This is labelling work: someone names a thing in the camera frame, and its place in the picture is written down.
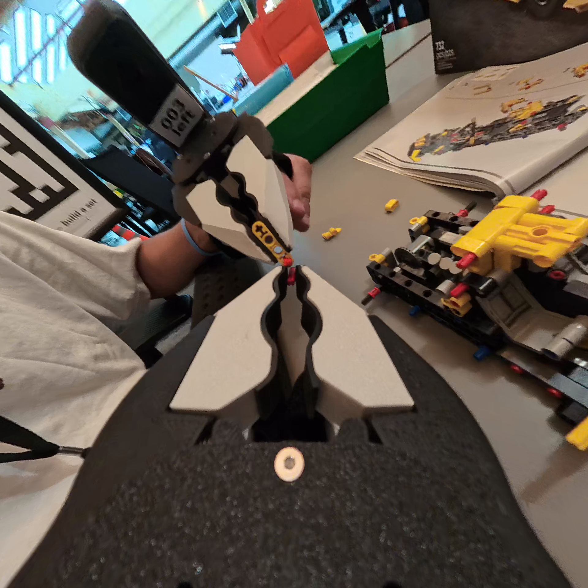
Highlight yellow thin lego beam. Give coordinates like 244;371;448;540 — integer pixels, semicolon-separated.
251;220;294;266

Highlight orange traffic cone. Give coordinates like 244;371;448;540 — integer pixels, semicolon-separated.
112;223;150;242

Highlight green storage bin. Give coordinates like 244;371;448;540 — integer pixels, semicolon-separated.
266;30;390;164

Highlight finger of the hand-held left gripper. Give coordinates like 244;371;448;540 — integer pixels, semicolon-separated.
226;133;295;252
185;180;277;266

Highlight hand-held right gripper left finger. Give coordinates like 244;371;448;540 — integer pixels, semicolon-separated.
169;266;292;432

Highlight black lego set box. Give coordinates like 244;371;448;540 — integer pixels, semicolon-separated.
429;0;588;75

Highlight blue wrapped roll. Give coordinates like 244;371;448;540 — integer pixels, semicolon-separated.
234;64;295;115

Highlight lego instruction booklet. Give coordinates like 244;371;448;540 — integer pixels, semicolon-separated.
354;43;588;199

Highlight black shoulder strap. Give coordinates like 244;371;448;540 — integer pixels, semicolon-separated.
0;416;86;465

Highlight person's left hand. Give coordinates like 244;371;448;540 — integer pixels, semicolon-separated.
275;153;314;233

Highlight orange felt bag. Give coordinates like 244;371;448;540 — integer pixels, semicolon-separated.
233;0;330;86

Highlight yellow black lego car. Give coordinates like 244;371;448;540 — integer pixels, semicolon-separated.
360;190;588;451

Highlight white paper stack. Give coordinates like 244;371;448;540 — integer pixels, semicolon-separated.
255;48;341;125

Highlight black framed marker sign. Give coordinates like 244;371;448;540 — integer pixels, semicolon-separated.
0;92;130;240

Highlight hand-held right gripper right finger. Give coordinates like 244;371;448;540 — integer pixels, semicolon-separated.
296;266;415;432

